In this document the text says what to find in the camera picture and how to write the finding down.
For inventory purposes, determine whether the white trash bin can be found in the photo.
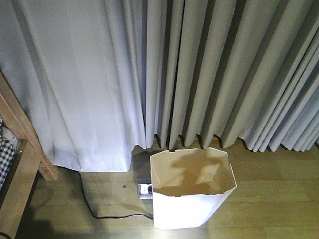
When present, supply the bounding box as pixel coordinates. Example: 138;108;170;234
150;147;237;230

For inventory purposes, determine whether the floor power outlet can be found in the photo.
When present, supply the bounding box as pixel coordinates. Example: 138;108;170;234
137;178;153;200

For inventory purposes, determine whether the white curtain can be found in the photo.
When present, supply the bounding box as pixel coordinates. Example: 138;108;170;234
0;0;319;172

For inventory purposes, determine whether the black white checkered bedding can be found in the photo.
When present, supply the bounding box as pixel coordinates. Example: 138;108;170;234
0;118;16;189

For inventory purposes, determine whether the black outlet power cable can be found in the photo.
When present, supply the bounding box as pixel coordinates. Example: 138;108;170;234
58;166;154;220

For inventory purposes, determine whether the wooden bed frame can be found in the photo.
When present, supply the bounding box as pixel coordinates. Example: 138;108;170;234
0;76;59;239

